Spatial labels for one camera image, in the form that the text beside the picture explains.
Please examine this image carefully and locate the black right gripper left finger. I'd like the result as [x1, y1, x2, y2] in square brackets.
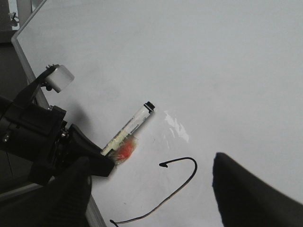
[0, 157, 91, 227]

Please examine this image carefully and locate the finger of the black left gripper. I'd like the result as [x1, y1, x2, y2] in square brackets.
[66, 124, 114, 177]

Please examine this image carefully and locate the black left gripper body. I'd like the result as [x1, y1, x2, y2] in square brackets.
[0, 85, 71, 187]

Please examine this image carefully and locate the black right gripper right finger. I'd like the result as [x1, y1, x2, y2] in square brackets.
[212, 153, 303, 227]

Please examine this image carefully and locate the white black whiteboard marker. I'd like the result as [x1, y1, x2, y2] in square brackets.
[101, 101, 155, 165]

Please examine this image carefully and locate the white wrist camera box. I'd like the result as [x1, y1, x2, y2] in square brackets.
[45, 64, 74, 93]

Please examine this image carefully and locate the white whiteboard with metal frame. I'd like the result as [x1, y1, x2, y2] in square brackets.
[13, 0, 303, 227]

